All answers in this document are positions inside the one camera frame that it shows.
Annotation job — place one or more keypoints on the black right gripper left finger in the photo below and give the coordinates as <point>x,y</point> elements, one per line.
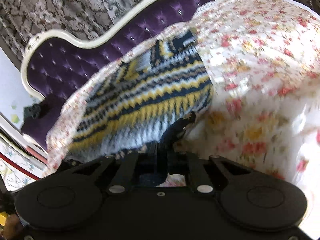
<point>68,196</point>

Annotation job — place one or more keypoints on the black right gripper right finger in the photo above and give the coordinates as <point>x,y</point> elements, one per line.
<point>247,196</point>

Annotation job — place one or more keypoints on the yellow navy patterned knit sweater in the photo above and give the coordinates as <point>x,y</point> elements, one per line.
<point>138,102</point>

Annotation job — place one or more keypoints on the purple velvet side cushion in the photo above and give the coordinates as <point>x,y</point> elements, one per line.
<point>38,128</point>

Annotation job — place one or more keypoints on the dark green scrunchie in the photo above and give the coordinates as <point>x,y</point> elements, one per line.
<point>32,111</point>

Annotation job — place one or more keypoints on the purple tufted white-framed headboard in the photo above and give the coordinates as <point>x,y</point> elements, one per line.
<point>56,62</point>

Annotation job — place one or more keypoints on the floral bedspread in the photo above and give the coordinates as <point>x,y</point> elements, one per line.
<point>262,57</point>

